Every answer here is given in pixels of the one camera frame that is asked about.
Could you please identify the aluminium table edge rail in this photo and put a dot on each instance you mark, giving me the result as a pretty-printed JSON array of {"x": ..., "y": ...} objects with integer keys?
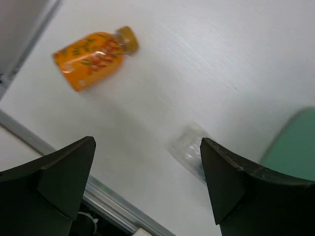
[{"x": 98, "y": 197}]

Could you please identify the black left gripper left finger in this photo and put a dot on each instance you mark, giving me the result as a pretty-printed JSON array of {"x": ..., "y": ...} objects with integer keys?
[{"x": 43, "y": 197}]

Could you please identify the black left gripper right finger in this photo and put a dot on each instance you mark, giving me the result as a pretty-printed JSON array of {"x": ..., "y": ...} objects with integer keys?
[{"x": 251, "y": 200}]

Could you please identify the green plastic bin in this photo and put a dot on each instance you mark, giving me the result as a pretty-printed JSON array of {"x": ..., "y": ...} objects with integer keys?
[{"x": 292, "y": 152}]

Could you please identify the clear bottle green label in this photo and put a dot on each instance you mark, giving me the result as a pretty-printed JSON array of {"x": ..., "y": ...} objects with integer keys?
[{"x": 185, "y": 148}]

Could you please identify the orange juice bottle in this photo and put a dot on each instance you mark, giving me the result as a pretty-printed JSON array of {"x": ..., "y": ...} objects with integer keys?
[{"x": 95, "y": 57}]

